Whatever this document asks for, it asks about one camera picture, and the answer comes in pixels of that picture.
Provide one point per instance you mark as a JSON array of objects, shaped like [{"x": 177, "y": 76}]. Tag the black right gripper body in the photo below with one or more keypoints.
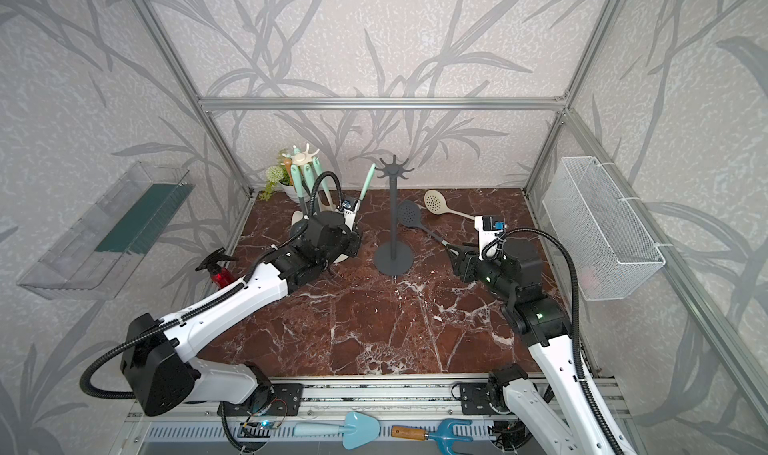
[{"x": 489, "y": 274}]

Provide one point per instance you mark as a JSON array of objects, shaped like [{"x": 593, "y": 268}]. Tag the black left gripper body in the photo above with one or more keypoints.
[{"x": 344, "y": 246}]

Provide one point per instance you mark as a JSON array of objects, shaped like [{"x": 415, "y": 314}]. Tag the large grey skimmer mint handle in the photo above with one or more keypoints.
[{"x": 310, "y": 182}]

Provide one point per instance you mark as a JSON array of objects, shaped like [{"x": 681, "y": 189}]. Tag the cream skimmer wooden handle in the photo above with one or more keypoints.
[{"x": 287, "y": 165}]

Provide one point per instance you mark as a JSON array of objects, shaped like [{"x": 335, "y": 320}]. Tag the cream utensil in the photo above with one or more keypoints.
[{"x": 345, "y": 257}]

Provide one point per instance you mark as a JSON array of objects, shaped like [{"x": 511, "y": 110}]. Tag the grey slotted spatula mint handle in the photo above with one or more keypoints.
[{"x": 370, "y": 175}]

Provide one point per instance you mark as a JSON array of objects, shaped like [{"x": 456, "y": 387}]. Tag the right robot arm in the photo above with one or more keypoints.
[{"x": 584, "y": 423}]

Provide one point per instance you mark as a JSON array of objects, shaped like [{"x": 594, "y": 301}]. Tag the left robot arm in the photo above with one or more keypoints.
[{"x": 158, "y": 364}]

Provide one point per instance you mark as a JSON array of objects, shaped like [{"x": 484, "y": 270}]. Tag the dark grey utensil rack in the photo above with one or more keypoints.
[{"x": 393, "y": 258}]

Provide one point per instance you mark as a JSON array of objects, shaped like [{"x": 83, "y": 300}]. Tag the cream utensil rack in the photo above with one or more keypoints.
[{"x": 302, "y": 157}]

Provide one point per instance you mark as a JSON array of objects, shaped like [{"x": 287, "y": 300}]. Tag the white pot with flowers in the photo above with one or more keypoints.
[{"x": 275, "y": 176}]

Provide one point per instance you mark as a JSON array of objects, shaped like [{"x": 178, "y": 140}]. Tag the red spray bottle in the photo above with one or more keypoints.
[{"x": 212, "y": 264}]

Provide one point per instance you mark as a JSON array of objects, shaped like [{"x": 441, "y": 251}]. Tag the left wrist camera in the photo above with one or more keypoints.
[{"x": 349, "y": 208}]

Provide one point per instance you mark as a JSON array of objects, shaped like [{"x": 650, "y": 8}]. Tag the white wire wall basket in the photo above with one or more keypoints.
[{"x": 612, "y": 251}]

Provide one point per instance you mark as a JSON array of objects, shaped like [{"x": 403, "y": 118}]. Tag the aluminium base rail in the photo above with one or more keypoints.
[{"x": 426, "y": 396}]

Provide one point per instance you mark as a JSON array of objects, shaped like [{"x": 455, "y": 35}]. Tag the blue garden fork wooden handle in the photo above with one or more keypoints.
[{"x": 444, "y": 436}]

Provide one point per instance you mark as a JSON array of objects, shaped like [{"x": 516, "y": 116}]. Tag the clear plastic wall tray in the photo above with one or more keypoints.
[{"x": 94, "y": 259}]

